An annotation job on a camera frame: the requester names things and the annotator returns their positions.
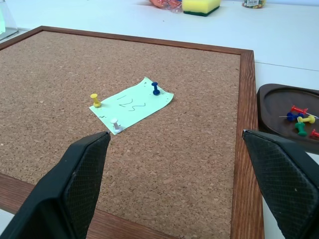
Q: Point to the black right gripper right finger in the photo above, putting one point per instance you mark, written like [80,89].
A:
[286,179]

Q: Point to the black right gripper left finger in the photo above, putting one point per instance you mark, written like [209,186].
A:
[57,194]

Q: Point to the white push pin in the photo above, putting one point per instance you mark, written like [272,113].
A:
[115,124]

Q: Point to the yellow push pin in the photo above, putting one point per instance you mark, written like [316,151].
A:
[307,119]
[95,99]

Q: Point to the light green paper note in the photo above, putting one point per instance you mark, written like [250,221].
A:
[149,104]

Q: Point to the blue push pin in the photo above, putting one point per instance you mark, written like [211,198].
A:
[290,116]
[155,88]

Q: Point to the green push pin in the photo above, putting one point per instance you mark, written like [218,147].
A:
[300,128]

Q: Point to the red push pin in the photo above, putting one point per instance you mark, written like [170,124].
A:
[299,109]
[315,134]

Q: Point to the wood framed cork board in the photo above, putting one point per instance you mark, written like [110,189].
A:
[174,129]

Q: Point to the small glass jar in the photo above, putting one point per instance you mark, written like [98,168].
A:
[254,3]

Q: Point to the dark brown wooden tray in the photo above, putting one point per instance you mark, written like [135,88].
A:
[274,107]

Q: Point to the yellow green sponge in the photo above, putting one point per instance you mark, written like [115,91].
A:
[199,6]

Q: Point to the clear bag of orange pieces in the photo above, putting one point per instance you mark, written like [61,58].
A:
[162,3]

